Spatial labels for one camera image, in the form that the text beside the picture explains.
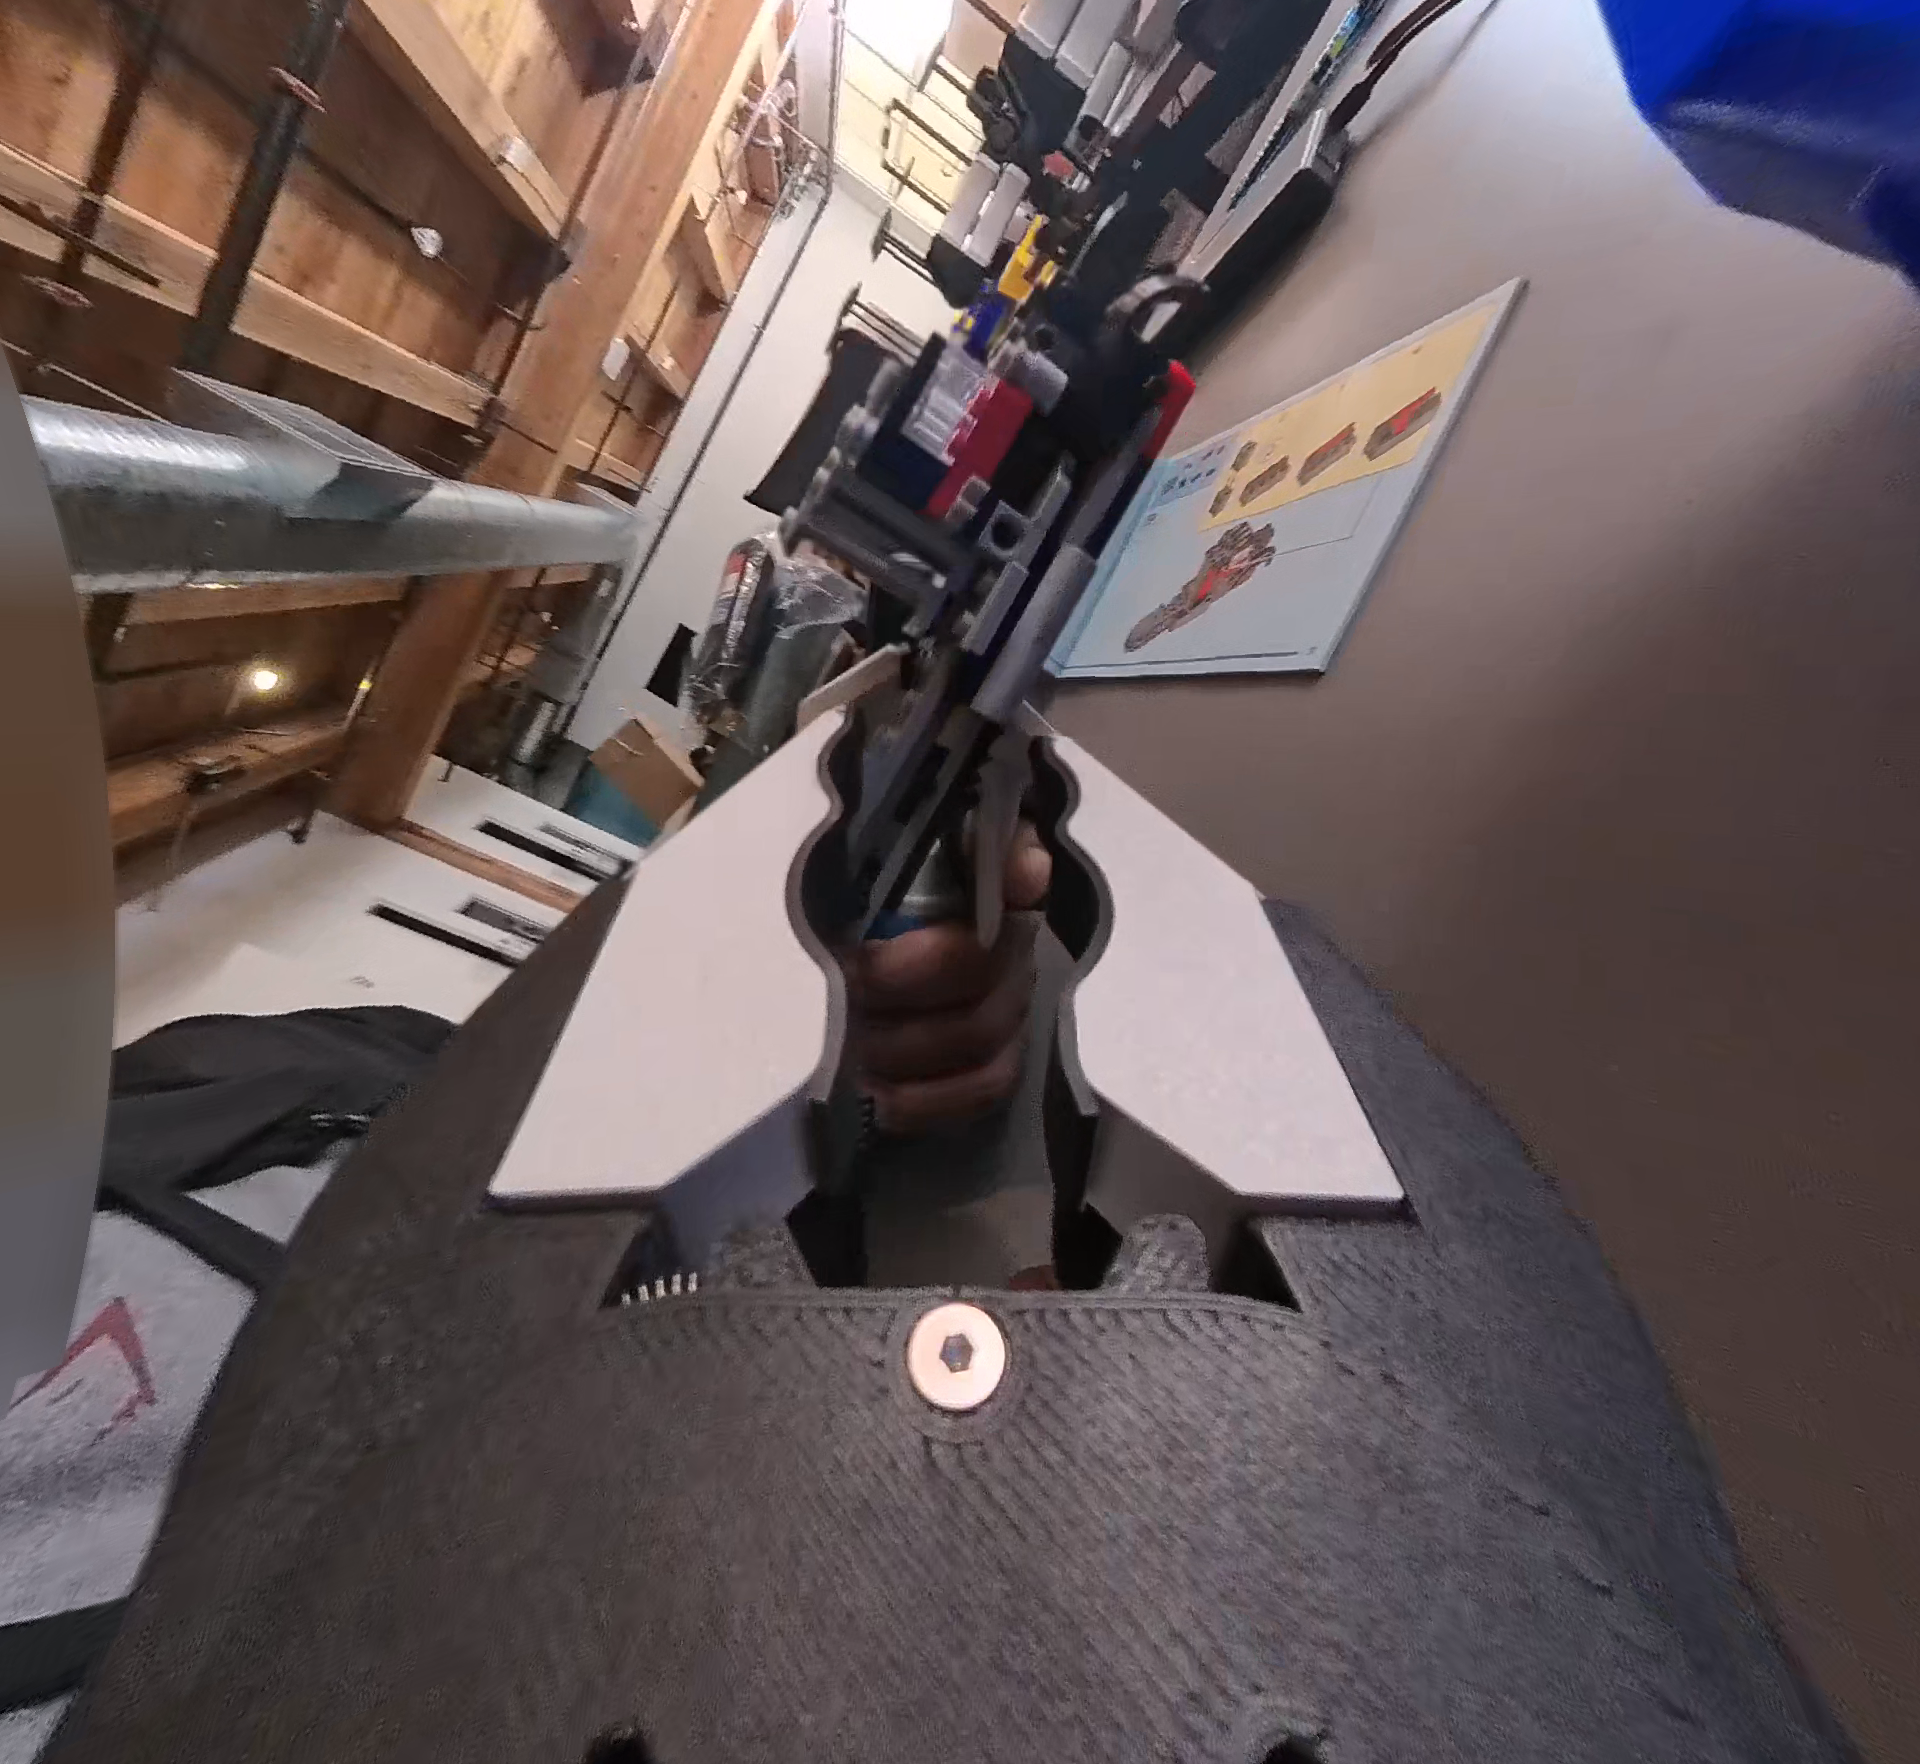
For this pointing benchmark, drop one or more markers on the cardboard box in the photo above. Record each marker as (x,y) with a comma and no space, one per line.
(645,778)

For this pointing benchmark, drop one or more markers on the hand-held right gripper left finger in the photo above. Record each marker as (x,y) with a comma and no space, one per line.
(676,1046)

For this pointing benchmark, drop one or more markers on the yellow plastic bin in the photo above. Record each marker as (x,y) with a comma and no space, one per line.
(1024,264)

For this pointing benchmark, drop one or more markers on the black office chair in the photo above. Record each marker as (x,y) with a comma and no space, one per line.
(810,443)

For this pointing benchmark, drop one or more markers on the person's left hand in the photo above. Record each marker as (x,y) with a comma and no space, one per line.
(945,1029)

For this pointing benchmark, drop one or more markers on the plastic-wrapped bundle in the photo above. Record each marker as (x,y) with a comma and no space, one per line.
(765,640)

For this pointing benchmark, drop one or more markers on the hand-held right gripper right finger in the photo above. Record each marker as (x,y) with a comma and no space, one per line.
(1231,1046)

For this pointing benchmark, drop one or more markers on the grey black toy brick model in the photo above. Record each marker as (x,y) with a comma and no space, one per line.
(976,432)

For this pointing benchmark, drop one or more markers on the grey desk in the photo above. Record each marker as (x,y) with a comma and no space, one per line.
(1649,747)

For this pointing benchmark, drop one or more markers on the person's grey sweatshirt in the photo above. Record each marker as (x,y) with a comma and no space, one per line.
(119,1524)

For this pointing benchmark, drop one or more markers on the toy brick instruction booklet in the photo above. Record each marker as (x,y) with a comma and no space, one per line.
(1318,503)

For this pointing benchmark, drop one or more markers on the blue patterned pen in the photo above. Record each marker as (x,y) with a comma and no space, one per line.
(1357,16)

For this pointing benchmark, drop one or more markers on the black flat device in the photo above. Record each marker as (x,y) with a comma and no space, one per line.
(1274,211)

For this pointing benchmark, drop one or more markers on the person's right hand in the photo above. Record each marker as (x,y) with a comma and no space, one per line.
(1033,1279)

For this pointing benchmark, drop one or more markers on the silver ventilation duct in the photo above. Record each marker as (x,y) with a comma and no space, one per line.
(376,513)

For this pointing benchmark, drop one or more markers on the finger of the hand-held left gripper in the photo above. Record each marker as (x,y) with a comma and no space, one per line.
(855,686)
(995,834)

